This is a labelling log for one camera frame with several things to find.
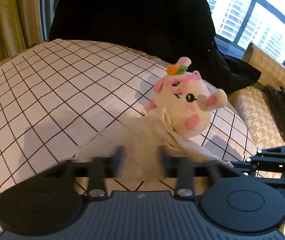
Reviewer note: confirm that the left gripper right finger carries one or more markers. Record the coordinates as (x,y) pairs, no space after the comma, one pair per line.
(181,169)

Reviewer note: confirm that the black draped cloth figure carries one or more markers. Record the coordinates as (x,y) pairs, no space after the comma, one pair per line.
(167,29)

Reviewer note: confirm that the cream cloth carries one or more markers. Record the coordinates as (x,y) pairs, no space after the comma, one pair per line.
(142,138)

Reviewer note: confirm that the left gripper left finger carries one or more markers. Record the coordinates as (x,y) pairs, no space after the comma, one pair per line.
(102,168)

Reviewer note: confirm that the pink white plush toy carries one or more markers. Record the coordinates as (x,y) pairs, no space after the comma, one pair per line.
(184,98)

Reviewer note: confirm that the houndstooth sofa cushion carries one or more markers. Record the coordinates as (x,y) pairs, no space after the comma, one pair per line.
(251,102)

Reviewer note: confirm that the checkered white tablecloth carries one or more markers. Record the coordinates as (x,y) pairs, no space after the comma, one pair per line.
(58,96)

